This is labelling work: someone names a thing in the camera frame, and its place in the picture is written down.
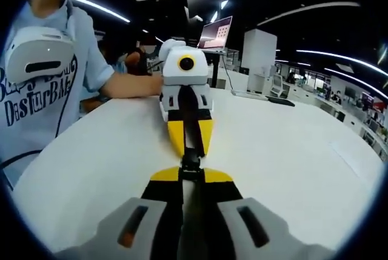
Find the standing desk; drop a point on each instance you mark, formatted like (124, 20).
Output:
(216, 69)

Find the person in light blue shirt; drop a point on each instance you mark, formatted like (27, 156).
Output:
(30, 132)

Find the person's neck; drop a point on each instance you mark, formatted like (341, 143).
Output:
(48, 2)

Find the thin ceiling light strip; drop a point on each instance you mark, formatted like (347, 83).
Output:
(342, 57)
(357, 76)

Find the black plastic buckle socket part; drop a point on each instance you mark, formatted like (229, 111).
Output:
(191, 158)

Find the red wall screen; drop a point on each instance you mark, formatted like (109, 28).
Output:
(373, 101)

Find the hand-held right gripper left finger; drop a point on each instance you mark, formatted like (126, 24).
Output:
(136, 226)

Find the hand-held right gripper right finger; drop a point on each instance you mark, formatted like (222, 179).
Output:
(233, 229)

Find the black flat device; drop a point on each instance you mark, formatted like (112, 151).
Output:
(282, 101)

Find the white worn headset device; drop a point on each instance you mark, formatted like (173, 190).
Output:
(33, 51)

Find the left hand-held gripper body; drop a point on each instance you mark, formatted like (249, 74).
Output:
(197, 73)

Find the white power strip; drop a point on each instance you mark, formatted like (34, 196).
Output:
(345, 158)

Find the white flat box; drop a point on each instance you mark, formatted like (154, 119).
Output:
(248, 94)

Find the open laptop pink screen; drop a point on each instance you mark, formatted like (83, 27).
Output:
(215, 34)

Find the white office desk row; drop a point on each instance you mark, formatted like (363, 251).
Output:
(339, 108)

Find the square white column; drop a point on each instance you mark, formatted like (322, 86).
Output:
(260, 54)

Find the white kiosk machine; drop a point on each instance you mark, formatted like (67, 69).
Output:
(279, 85)

